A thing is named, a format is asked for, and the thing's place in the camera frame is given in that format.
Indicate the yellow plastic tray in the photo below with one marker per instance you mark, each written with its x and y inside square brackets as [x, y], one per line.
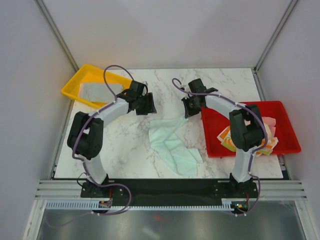
[91, 74]

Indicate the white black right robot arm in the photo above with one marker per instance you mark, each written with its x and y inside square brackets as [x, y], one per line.
[247, 132]

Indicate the light blue white towel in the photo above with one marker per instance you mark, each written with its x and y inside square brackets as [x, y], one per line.
[163, 139]

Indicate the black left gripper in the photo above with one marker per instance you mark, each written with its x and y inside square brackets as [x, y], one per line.
[150, 108]

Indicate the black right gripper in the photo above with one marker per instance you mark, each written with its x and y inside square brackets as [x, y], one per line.
[189, 112]

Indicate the aluminium frame post right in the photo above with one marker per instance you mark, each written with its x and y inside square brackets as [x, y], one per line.
[276, 33]

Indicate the red plastic tray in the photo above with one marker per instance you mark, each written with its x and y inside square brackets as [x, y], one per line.
[214, 123]

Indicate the grey terry towel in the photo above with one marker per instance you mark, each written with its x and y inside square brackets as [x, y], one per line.
[95, 92]

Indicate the pink white towel in tray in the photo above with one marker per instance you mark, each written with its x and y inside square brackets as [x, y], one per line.
[270, 126]

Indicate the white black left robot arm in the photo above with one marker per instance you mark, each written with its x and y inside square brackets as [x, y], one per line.
[87, 132]

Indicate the aluminium frame post left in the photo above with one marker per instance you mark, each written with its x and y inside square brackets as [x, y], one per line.
[56, 33]

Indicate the aluminium frame post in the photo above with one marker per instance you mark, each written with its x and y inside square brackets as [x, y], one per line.
[56, 33]
[276, 33]

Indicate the white slotted cable duct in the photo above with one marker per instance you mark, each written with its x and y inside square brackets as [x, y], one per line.
[99, 205]

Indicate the orange patterned towel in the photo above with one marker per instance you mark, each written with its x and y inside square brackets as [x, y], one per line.
[225, 140]

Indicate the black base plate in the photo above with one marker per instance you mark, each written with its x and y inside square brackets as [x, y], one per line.
[165, 191]

